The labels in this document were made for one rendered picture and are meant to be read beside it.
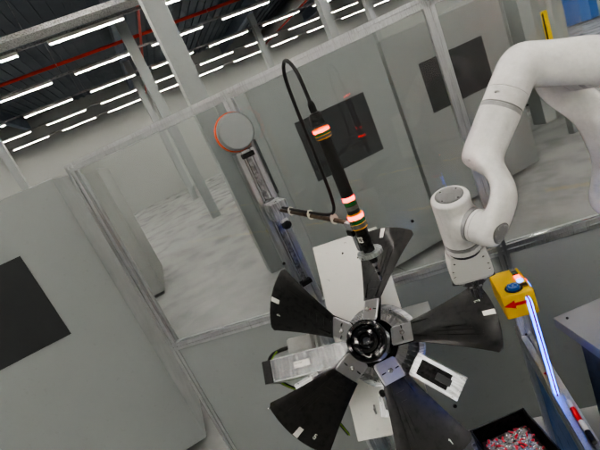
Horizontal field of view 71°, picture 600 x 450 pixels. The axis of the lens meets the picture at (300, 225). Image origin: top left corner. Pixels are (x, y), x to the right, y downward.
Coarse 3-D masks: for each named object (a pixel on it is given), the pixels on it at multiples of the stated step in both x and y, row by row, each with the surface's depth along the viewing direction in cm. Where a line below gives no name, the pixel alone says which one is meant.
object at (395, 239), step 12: (384, 228) 133; (396, 228) 129; (372, 240) 135; (384, 240) 131; (396, 240) 127; (408, 240) 124; (384, 252) 128; (396, 252) 125; (384, 264) 126; (372, 276) 129; (384, 276) 125; (372, 288) 127; (384, 288) 123
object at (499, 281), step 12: (492, 276) 149; (504, 276) 146; (492, 288) 152; (504, 288) 139; (528, 288) 135; (504, 300) 136; (516, 300) 136; (504, 312) 140; (516, 312) 137; (528, 312) 137
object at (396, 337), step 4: (400, 324) 125; (404, 324) 125; (408, 324) 124; (392, 328) 125; (396, 328) 125; (400, 328) 124; (404, 328) 123; (408, 328) 122; (392, 332) 123; (396, 332) 123; (404, 332) 121; (408, 332) 120; (392, 336) 122; (396, 336) 121; (400, 336) 120; (404, 336) 120; (408, 336) 119; (412, 336) 118; (392, 340) 120; (396, 340) 119; (400, 340) 119; (404, 340) 117; (408, 340) 117; (392, 344) 119; (396, 344) 118
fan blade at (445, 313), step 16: (448, 304) 122; (464, 304) 119; (480, 304) 116; (416, 320) 123; (432, 320) 120; (448, 320) 117; (464, 320) 115; (480, 320) 113; (496, 320) 111; (416, 336) 117; (432, 336) 115; (448, 336) 113; (464, 336) 111; (480, 336) 109; (496, 336) 108
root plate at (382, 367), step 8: (384, 360) 121; (392, 360) 122; (376, 368) 118; (384, 368) 119; (392, 368) 120; (400, 368) 121; (384, 376) 118; (392, 376) 119; (400, 376) 120; (384, 384) 116
